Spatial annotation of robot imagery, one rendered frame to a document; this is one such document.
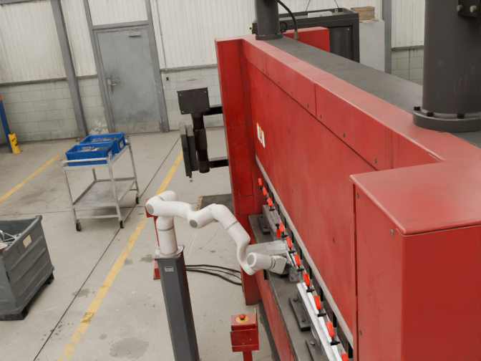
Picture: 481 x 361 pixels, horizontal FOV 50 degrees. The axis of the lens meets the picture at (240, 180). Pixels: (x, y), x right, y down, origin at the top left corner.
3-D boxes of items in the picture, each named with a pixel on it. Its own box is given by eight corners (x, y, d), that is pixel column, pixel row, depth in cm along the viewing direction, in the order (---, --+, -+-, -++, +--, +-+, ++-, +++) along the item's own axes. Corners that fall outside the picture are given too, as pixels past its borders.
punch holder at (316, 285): (312, 299, 255) (311, 269, 249) (328, 296, 256) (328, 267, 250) (321, 316, 241) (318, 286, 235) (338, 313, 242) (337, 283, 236)
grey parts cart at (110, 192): (97, 203, 725) (84, 139, 692) (142, 200, 719) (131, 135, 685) (74, 232, 642) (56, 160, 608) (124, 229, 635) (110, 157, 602)
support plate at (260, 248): (243, 247, 352) (243, 246, 351) (280, 241, 354) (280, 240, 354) (246, 259, 335) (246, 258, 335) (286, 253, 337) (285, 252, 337)
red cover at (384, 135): (243, 57, 384) (242, 38, 379) (257, 56, 384) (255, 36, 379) (440, 225, 104) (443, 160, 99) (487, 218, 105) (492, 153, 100)
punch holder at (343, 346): (336, 350, 218) (335, 318, 212) (356, 347, 218) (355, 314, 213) (348, 375, 204) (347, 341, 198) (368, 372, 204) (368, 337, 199)
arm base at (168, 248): (152, 258, 347) (148, 234, 340) (159, 245, 364) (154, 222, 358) (180, 257, 345) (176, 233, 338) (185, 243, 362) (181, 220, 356)
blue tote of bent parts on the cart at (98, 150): (78, 157, 655) (75, 144, 648) (116, 155, 650) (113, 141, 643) (67, 167, 621) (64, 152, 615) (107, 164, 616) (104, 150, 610)
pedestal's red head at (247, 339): (232, 331, 320) (230, 306, 313) (258, 329, 319) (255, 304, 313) (232, 352, 301) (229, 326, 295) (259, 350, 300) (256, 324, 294)
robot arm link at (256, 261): (263, 272, 305) (273, 264, 300) (247, 270, 296) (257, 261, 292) (259, 261, 310) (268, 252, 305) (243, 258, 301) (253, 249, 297)
